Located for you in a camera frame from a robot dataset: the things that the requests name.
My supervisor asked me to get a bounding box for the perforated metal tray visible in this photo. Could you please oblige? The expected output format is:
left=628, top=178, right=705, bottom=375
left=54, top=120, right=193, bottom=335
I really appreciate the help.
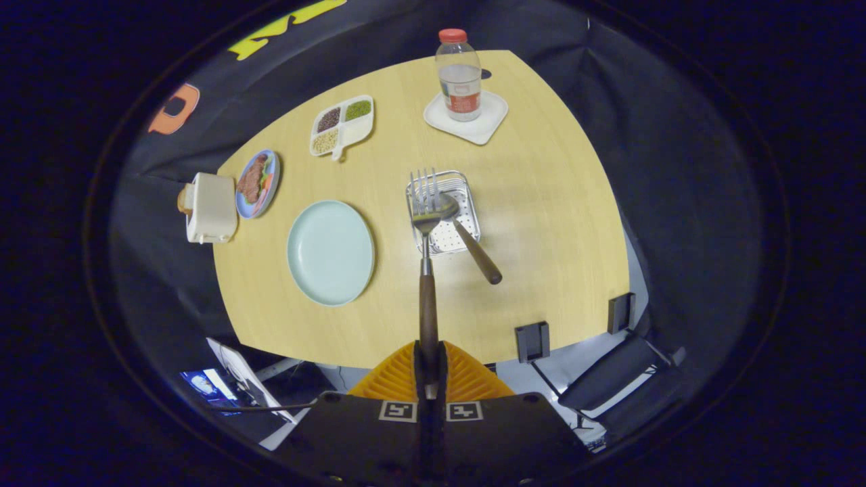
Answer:
left=406, top=170, right=482, bottom=257

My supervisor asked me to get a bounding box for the white flat panel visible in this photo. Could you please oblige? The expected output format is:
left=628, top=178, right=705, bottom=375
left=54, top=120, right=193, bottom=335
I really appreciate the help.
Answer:
left=206, top=338, right=298, bottom=425

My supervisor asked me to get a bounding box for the mint green plate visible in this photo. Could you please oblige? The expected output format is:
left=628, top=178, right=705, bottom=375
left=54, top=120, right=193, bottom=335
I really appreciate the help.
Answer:
left=286, top=200, right=375, bottom=307

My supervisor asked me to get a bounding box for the black folding chair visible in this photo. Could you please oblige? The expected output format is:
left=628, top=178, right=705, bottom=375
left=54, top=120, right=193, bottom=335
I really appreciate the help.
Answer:
left=514, top=291, right=685, bottom=444

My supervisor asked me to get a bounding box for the lit computer screen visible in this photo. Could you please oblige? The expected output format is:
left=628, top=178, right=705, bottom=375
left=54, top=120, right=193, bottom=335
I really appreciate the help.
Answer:
left=181, top=369, right=239, bottom=415

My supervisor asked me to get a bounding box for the white divided grain dish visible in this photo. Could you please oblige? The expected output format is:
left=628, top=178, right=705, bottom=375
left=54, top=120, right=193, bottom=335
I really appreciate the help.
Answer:
left=309, top=95, right=375, bottom=162

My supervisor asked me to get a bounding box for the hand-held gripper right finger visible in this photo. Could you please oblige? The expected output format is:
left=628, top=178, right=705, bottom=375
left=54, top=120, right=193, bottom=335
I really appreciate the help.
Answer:
left=431, top=340, right=589, bottom=487

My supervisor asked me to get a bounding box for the blue plate with food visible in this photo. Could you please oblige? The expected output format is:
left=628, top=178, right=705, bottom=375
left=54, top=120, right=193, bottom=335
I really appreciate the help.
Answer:
left=235, top=149, right=281, bottom=220

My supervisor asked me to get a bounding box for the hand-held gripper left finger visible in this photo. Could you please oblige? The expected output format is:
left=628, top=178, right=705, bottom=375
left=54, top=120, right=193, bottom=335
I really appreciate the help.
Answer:
left=274, top=340, right=432, bottom=487

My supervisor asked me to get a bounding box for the wooden handled metal fork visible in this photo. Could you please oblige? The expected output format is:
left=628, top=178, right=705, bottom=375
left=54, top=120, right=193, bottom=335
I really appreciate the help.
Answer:
left=409, top=168, right=444, bottom=400

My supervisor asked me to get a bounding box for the white square coaster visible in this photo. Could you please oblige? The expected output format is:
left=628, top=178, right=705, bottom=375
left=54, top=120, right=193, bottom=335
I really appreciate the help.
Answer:
left=424, top=90, right=509, bottom=146

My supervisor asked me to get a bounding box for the clear bottle red cap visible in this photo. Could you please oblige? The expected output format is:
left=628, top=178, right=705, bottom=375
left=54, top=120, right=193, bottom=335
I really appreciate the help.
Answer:
left=435, top=28, right=483, bottom=122

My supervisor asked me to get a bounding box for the wooden handled metal spoon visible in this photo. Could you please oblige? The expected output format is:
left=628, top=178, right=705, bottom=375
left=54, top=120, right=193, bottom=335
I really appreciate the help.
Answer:
left=436, top=191, right=503, bottom=285

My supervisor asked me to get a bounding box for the white toaster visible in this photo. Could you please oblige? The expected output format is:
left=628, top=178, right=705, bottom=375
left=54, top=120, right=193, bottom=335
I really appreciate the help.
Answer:
left=185, top=172, right=239, bottom=244

